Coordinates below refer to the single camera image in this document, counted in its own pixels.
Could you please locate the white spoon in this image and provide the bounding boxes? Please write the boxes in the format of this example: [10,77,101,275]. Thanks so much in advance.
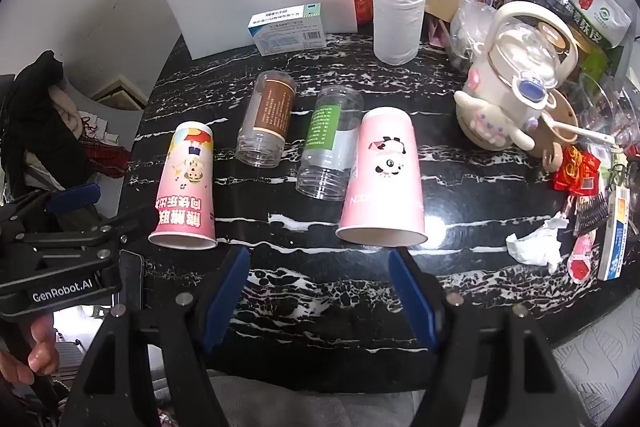
[542,111,618,145]

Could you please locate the pink cartoon child paper cup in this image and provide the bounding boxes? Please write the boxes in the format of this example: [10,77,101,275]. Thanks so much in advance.
[148,121,219,251]

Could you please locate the white green food bag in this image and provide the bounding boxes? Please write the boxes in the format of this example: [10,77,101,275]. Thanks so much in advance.
[555,0,633,80]

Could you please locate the clear plastic bag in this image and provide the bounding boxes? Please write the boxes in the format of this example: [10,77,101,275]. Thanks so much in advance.
[447,0,501,72]

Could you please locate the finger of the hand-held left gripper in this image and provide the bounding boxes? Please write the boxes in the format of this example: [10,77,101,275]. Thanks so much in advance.
[0,183,102,228]
[92,203,160,248]

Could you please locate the clear bottle brown label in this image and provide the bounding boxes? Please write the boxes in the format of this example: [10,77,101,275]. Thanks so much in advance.
[235,70,298,168]

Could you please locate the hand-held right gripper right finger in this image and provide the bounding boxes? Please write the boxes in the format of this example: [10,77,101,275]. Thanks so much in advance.
[387,247,581,427]

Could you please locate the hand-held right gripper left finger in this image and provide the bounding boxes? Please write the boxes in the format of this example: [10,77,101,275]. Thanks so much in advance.
[72,247,251,427]

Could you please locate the grey cloth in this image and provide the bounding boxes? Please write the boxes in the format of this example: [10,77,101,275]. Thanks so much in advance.
[150,369,433,427]

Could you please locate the beige saucer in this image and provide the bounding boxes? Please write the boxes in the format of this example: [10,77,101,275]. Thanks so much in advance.
[530,89,581,172]

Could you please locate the clear glass bowl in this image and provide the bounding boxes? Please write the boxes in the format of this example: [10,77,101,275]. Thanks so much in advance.
[570,72,640,152]

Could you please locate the white blue medicine box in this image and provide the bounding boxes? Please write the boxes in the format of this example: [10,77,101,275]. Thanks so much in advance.
[248,3,328,56]

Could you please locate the pink panda paper cup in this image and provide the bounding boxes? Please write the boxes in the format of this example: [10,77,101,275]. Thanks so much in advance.
[335,107,429,249]

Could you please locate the black cloth pile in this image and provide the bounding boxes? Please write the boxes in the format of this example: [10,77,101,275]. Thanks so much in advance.
[0,50,93,202]

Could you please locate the pink sachet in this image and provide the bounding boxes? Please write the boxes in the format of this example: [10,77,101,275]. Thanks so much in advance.
[568,227,599,284]

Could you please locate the cream cartoon water bottle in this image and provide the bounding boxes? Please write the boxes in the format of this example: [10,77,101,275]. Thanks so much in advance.
[453,1,581,152]

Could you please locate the red snack packet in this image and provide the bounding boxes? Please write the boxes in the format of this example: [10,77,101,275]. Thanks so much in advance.
[552,146,602,198]

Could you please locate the red plaid cloth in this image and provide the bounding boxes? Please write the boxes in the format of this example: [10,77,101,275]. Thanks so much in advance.
[75,134,132,180]

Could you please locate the crumpled white tissue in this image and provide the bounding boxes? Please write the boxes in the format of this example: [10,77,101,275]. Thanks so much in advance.
[505,212,570,274]

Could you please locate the clear bottle green label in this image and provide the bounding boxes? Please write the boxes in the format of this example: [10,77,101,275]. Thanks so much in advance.
[296,86,364,202]

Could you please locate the white blue flat box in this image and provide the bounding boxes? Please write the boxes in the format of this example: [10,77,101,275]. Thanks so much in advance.
[597,187,636,283]

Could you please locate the white toilet paper roll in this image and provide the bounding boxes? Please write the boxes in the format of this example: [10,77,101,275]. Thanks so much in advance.
[372,0,428,66]

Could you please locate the person's left hand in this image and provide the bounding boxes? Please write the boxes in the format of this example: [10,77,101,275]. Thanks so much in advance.
[0,313,62,389]

